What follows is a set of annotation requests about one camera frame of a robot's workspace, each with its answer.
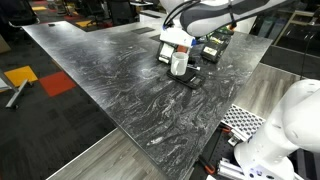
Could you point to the white ceramic mug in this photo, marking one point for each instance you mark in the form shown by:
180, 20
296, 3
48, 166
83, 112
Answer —
179, 65

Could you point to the black digital scale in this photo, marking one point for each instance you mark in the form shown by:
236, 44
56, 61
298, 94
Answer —
195, 81

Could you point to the short black white marker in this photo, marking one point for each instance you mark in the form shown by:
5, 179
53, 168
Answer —
195, 68

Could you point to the black label printer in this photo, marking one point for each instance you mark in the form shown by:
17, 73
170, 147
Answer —
165, 53

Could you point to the black rectangular block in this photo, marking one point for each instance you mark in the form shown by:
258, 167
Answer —
192, 61

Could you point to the black flat table inlay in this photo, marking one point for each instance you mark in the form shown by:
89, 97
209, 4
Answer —
142, 30

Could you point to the black coffee bag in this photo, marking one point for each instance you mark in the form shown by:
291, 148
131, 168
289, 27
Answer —
213, 50

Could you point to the orange clamp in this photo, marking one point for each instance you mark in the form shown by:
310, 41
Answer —
226, 130
210, 169

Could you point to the white robot body foreground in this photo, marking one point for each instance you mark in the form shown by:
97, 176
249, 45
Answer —
216, 146

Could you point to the perforated white black panel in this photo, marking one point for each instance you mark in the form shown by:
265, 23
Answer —
241, 121

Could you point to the black office chair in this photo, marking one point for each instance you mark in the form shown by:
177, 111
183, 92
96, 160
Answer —
18, 11
121, 11

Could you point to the aluminium extrusion bar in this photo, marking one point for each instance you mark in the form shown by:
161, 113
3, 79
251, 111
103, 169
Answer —
238, 136
230, 171

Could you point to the small black flat object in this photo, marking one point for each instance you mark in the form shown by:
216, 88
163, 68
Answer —
51, 24

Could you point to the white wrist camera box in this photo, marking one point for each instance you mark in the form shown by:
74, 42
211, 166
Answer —
176, 36

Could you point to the grey metal frame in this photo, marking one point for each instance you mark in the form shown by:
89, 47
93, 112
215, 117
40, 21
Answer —
18, 93

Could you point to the wooden shelf frame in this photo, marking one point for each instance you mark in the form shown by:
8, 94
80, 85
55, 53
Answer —
300, 14

